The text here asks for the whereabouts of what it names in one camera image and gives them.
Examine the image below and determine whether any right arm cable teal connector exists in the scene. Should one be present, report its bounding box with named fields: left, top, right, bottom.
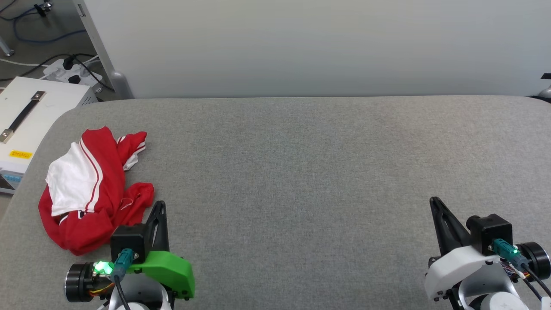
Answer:
left=491, top=239, right=551, bottom=302

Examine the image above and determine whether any black floor cable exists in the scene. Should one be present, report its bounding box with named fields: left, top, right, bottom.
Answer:
left=0, top=53, right=113, bottom=91

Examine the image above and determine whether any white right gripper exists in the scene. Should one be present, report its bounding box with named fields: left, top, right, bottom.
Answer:
left=424, top=197, right=514, bottom=302

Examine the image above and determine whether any white floor cable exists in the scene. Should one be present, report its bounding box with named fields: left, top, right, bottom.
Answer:
left=0, top=58, right=49, bottom=68

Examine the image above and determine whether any left arm cable teal connector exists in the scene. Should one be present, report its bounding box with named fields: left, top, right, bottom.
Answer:
left=112, top=248, right=135, bottom=310

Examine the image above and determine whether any white power strip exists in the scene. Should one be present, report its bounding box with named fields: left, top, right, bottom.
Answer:
left=42, top=59, right=104, bottom=93

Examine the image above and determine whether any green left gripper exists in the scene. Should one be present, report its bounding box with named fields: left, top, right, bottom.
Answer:
left=128, top=201, right=195, bottom=300

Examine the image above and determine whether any white case with black handle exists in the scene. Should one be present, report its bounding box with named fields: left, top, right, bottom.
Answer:
left=0, top=76, right=99, bottom=195

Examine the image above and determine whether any white partition panel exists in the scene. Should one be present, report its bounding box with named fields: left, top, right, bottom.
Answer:
left=73, top=0, right=551, bottom=99

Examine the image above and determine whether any arm cable teal connector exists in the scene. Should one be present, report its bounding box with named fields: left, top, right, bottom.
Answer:
left=112, top=248, right=135, bottom=310
left=491, top=239, right=551, bottom=302

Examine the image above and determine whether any blue floor cable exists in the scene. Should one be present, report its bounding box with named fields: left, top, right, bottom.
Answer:
left=12, top=6, right=87, bottom=44

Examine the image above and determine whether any small black stand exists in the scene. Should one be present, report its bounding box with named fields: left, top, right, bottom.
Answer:
left=33, top=0, right=54, bottom=18

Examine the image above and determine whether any red white basketball jersey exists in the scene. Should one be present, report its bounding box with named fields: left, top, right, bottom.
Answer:
left=38, top=126, right=155, bottom=256

